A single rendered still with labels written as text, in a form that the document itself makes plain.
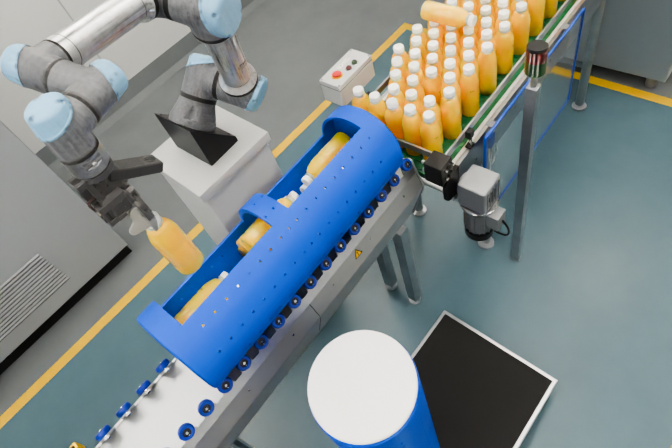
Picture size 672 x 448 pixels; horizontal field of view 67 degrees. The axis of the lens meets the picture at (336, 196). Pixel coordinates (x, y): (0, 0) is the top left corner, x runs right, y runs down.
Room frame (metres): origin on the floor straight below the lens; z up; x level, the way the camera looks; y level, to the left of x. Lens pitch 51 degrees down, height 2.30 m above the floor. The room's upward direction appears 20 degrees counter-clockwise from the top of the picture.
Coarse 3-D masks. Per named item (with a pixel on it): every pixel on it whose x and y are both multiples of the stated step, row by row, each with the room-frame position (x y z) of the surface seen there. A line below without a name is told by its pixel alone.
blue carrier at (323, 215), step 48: (384, 144) 1.05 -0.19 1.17; (288, 192) 1.12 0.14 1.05; (336, 192) 0.93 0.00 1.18; (288, 240) 0.82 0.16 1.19; (336, 240) 0.86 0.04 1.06; (192, 288) 0.88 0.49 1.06; (240, 288) 0.73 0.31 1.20; (288, 288) 0.74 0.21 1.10; (192, 336) 0.64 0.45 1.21; (240, 336) 0.64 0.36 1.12
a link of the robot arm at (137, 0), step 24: (120, 0) 1.13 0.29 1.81; (144, 0) 1.16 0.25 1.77; (72, 24) 1.03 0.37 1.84; (96, 24) 1.04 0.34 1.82; (120, 24) 1.08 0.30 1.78; (24, 48) 0.95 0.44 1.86; (48, 48) 0.95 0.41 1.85; (72, 48) 0.97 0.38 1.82; (96, 48) 1.01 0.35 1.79; (24, 72) 0.90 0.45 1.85; (48, 72) 0.88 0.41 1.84
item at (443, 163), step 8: (432, 152) 1.10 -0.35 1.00; (424, 160) 1.09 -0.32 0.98; (432, 160) 1.07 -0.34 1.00; (440, 160) 1.06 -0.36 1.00; (448, 160) 1.04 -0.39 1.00; (424, 168) 1.07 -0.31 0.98; (432, 168) 1.04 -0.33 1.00; (440, 168) 1.02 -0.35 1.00; (448, 168) 1.03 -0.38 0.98; (432, 176) 1.04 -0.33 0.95; (440, 176) 1.02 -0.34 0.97; (448, 176) 1.03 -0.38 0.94; (440, 184) 1.02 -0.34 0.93
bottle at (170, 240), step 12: (168, 228) 0.77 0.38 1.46; (180, 228) 0.80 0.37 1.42; (156, 240) 0.76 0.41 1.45; (168, 240) 0.76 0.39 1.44; (180, 240) 0.77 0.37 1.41; (168, 252) 0.75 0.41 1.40; (180, 252) 0.76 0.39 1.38; (192, 252) 0.77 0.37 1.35; (180, 264) 0.76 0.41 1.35; (192, 264) 0.76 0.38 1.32
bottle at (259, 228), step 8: (280, 200) 0.97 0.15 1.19; (288, 200) 0.97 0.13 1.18; (256, 224) 0.91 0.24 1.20; (264, 224) 0.90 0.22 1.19; (248, 232) 0.90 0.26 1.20; (256, 232) 0.89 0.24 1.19; (264, 232) 0.88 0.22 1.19; (248, 240) 0.87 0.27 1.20; (256, 240) 0.87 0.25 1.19; (248, 248) 0.88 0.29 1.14
